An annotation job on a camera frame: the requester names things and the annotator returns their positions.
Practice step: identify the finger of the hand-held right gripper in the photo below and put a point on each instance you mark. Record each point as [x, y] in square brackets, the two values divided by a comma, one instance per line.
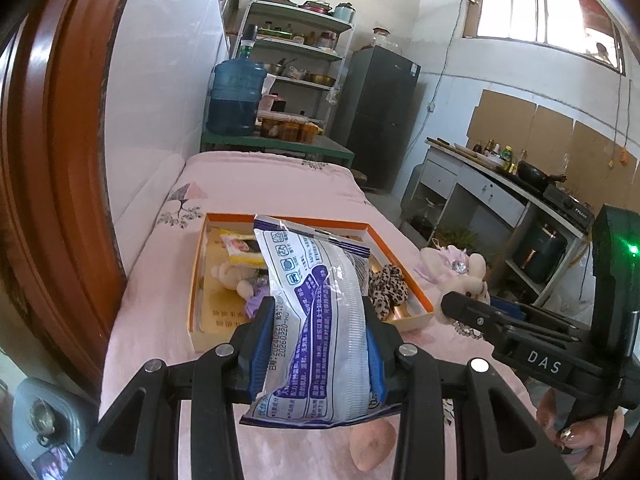
[470, 312]

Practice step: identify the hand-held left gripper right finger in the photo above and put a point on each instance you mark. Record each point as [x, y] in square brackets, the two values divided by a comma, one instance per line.
[377, 360]

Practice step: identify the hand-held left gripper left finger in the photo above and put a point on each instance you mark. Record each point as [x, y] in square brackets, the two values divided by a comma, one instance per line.
[260, 360]

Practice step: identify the beige plush rabbit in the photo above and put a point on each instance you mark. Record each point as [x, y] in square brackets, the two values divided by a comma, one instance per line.
[470, 280]

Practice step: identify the orange cardboard box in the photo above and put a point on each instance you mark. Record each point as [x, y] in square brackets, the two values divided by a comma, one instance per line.
[215, 310]

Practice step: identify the white blue wipes packet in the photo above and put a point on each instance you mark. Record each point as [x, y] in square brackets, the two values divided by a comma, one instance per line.
[320, 320]

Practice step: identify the person's right hand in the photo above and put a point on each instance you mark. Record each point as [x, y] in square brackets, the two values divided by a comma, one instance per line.
[590, 440]

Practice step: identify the leopard print scrunchie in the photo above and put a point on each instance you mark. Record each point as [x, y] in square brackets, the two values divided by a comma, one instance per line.
[390, 290]

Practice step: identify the potted green plant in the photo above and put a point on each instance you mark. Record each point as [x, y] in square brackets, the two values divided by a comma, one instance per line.
[452, 240]

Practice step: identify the pink round plush toy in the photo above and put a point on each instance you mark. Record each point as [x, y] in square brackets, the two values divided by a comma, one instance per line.
[372, 445]

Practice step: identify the purple hat plush toy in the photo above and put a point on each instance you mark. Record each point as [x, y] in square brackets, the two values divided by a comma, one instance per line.
[232, 277]

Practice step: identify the dark green air fryer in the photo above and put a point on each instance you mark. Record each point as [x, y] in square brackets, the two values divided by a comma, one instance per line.
[540, 250]

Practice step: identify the gas stove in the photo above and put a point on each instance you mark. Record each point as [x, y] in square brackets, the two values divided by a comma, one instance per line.
[570, 207]

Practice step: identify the yellow packet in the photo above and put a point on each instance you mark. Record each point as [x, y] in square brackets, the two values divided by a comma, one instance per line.
[242, 247]

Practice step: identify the grey kitchen counter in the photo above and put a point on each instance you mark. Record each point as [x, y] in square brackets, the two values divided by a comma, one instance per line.
[475, 190]

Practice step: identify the black wok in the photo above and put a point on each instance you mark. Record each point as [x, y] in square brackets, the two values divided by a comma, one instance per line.
[532, 172]

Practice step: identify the condiment bottles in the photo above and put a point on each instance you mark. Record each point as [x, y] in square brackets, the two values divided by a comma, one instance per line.
[495, 156]

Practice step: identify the round stool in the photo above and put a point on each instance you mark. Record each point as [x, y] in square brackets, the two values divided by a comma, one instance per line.
[360, 177]

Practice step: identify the dark grey fridge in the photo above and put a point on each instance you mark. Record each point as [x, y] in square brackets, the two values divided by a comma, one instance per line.
[380, 120]

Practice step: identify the pale blue rounded object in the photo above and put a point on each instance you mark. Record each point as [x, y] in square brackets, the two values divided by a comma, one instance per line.
[50, 410]

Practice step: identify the green table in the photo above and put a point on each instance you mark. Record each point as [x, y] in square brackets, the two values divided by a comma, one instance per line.
[320, 147]

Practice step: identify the orange food jar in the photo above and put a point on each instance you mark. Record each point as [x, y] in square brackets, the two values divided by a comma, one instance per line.
[289, 131]
[309, 133]
[269, 129]

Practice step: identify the blue water jug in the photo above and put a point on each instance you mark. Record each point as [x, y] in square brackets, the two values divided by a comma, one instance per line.
[235, 100]

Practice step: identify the brown wooden headboard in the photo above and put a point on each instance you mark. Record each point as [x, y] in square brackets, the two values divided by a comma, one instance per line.
[55, 160]

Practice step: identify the window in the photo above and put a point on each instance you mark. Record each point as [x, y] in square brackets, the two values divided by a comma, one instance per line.
[540, 17]

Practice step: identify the green metal shelf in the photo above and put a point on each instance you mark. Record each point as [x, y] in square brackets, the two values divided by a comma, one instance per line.
[300, 45]

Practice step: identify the teal enamel pot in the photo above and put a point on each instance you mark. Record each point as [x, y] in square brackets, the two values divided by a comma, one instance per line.
[344, 13]

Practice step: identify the cardboard wall panels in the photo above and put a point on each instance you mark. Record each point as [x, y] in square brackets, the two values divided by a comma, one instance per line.
[550, 130]

